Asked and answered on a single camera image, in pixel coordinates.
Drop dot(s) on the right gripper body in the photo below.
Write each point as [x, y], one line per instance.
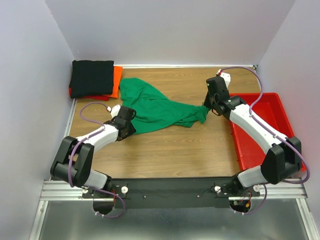
[209, 102]

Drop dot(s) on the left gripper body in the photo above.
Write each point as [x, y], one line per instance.
[131, 130]

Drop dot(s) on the green t shirt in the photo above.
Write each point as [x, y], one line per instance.
[154, 111]

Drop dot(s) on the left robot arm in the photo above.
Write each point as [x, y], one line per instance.
[73, 161]

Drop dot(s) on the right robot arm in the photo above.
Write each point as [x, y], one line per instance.
[282, 154]

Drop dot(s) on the folded red t shirt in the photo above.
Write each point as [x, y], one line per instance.
[95, 97]

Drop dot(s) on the folded orange t shirt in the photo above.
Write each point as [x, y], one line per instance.
[117, 76]

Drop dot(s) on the red plastic bin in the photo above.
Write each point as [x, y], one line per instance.
[270, 109]

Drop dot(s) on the folded black t shirt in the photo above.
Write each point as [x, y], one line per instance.
[91, 78]

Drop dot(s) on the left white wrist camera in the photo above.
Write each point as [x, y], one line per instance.
[114, 110]

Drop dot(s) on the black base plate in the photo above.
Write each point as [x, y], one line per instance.
[170, 193]

